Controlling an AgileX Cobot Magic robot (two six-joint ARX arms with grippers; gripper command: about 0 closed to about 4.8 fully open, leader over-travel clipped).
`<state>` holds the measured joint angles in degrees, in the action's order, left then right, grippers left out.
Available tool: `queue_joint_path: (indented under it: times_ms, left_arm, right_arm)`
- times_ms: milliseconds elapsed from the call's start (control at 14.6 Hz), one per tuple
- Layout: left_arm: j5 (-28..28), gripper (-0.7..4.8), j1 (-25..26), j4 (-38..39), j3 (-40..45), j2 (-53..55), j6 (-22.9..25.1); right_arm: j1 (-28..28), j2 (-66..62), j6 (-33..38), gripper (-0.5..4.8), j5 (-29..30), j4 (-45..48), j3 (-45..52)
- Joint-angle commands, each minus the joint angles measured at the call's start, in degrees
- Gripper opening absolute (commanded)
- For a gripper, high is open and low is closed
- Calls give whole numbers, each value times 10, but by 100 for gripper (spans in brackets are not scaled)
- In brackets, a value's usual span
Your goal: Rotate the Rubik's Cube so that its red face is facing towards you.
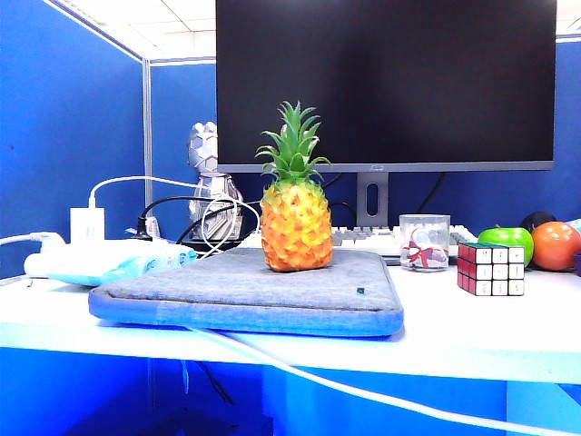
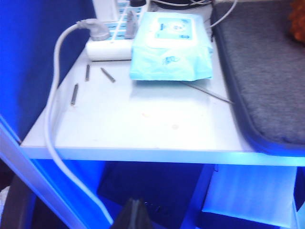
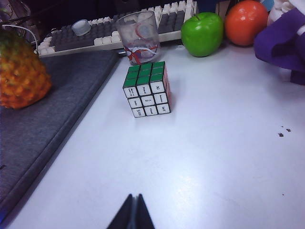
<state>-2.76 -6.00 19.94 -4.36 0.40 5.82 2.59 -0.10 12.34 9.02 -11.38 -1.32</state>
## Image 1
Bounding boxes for Rubik's cube with black edges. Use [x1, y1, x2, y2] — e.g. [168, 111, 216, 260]
[457, 241, 527, 297]

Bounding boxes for plastic pineapple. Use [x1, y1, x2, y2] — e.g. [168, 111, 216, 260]
[255, 100, 335, 273]

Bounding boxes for white and grey keyboard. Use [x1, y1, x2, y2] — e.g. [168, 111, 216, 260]
[242, 223, 480, 267]

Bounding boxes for grey felt laptop sleeve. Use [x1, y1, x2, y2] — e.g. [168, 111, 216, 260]
[88, 247, 405, 338]

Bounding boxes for silver armoured fist figurine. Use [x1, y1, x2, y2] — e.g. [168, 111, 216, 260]
[186, 121, 244, 242]

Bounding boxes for clear glass with red print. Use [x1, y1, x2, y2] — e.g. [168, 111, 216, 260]
[399, 213, 451, 273]

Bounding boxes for black computer monitor with stand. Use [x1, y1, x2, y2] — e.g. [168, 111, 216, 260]
[215, 0, 557, 228]

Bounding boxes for white power strip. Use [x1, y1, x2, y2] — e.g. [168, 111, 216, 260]
[22, 238, 173, 278]

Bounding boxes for white charger adapter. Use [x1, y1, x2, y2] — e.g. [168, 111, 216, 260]
[69, 206, 106, 244]

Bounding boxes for green apple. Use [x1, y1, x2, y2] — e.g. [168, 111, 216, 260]
[478, 224, 536, 268]

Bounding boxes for dark round ball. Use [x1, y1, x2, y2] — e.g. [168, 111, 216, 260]
[520, 211, 558, 233]

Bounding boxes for orange-red round fruit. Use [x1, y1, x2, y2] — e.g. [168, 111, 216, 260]
[530, 221, 581, 273]

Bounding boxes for black monitor cable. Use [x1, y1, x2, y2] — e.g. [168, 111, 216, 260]
[417, 173, 448, 213]

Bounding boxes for black power cable with plug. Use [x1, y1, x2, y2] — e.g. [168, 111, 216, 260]
[135, 195, 255, 246]

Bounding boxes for thin white charging cable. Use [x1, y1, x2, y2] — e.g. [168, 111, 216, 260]
[88, 175, 261, 260]

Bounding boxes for aluminium partition post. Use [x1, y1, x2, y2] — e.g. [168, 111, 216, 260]
[142, 57, 154, 210]

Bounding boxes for thick white cable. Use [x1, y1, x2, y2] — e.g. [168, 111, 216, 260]
[185, 325, 581, 436]

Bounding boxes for white power strip cable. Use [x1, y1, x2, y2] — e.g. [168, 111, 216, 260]
[0, 231, 67, 249]

